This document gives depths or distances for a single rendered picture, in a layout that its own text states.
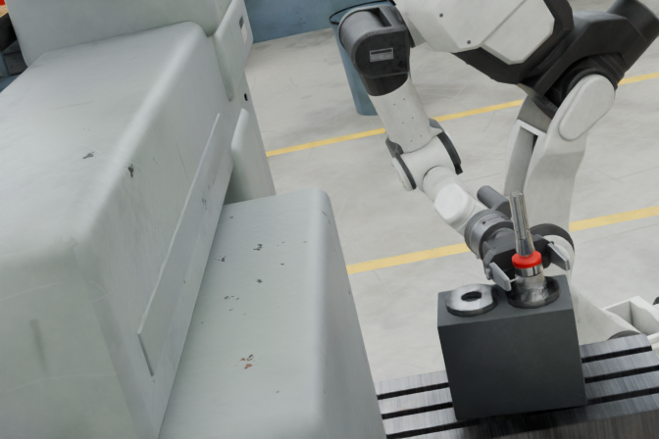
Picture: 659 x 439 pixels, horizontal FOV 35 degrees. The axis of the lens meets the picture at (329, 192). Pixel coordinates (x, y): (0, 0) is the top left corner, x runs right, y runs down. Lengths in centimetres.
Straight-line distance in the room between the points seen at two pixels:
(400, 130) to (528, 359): 58
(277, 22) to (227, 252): 817
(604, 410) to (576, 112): 62
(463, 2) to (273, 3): 733
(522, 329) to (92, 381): 105
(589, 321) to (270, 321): 146
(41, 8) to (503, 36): 95
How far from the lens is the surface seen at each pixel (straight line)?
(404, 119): 207
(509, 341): 172
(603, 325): 236
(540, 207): 217
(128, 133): 91
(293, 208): 118
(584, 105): 211
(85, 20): 135
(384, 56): 199
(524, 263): 169
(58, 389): 78
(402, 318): 412
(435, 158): 210
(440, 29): 195
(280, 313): 96
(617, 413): 177
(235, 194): 135
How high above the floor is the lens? 200
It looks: 21 degrees down
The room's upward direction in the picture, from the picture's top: 13 degrees counter-clockwise
